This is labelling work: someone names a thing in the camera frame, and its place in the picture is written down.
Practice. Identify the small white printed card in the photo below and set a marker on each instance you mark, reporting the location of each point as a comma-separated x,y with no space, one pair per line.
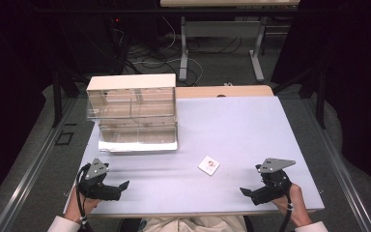
209,165

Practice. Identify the person's right hand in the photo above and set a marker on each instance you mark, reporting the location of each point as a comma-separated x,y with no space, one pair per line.
298,209

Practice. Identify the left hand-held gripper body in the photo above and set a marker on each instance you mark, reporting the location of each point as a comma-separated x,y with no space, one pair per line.
96,169

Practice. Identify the square floor hatch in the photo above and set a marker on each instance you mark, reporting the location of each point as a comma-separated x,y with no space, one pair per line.
64,138

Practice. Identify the pale lilac table mat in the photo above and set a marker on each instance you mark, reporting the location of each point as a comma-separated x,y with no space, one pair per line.
238,135

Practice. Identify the dark equipment with red light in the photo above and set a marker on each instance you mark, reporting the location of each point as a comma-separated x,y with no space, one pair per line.
117,42

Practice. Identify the desk with white legs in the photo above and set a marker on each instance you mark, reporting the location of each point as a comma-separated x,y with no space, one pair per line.
222,29

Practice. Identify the person's lap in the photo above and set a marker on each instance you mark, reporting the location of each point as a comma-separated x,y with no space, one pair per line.
193,224

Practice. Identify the clear plastic drawer organizer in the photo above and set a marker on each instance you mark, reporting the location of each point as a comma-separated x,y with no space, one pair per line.
132,82

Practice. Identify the black metal stand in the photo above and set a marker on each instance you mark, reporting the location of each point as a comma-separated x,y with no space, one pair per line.
57,100

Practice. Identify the grey metal floor rail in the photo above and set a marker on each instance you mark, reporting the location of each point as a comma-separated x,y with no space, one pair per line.
29,180
338,174

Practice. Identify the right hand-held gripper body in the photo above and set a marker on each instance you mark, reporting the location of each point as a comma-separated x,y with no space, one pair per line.
272,188

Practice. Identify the person's left hand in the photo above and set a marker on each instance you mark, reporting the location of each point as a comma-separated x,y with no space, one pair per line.
79,208

